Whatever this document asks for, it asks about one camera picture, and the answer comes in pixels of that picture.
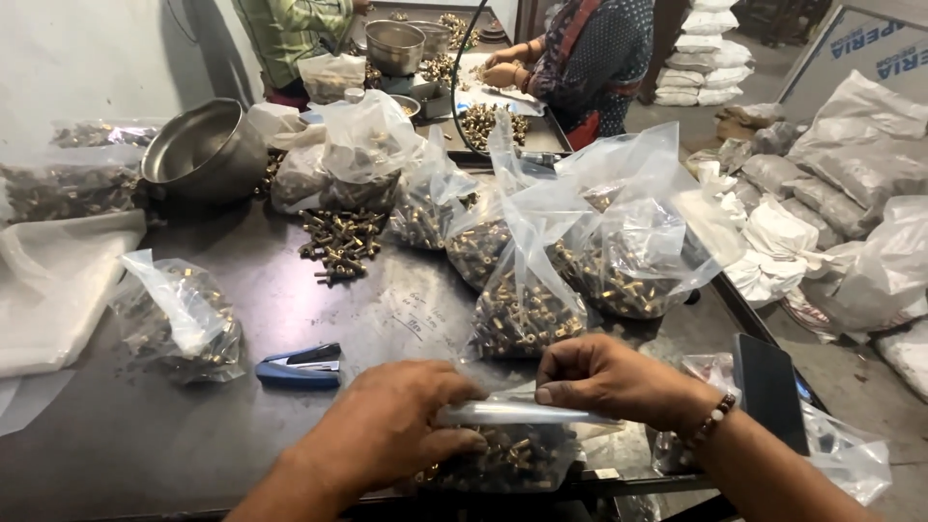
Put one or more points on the person's right hand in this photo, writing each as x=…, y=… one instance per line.
x=616, y=381

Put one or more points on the person's left hand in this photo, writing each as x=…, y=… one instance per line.
x=391, y=417

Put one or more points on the clear bag of brass fittings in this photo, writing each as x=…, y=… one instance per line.
x=332, y=76
x=105, y=133
x=428, y=203
x=69, y=185
x=631, y=239
x=529, y=304
x=181, y=319
x=352, y=156
x=507, y=446
x=475, y=243

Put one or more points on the blue stapler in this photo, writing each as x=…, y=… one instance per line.
x=301, y=365

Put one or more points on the black smartphone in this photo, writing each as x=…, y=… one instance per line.
x=770, y=391

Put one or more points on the pile of loose brass fittings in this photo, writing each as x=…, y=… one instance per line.
x=341, y=243

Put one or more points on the empty clear plastic bags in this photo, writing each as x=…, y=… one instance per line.
x=841, y=449

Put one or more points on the heap of filled plastic bags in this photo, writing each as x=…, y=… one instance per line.
x=834, y=196

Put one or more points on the heap of brass fittings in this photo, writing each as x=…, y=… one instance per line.
x=487, y=122

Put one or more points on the small steel bowl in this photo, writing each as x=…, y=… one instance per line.
x=404, y=106

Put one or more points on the large steel bowl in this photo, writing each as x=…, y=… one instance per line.
x=203, y=152

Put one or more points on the stack of white sacks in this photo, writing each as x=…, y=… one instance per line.
x=703, y=58

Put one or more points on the folded white plastic sheet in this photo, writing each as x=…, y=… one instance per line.
x=54, y=290

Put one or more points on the steel pot on scale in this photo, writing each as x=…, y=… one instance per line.
x=394, y=47

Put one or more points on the white cardboard box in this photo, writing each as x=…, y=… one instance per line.
x=863, y=51

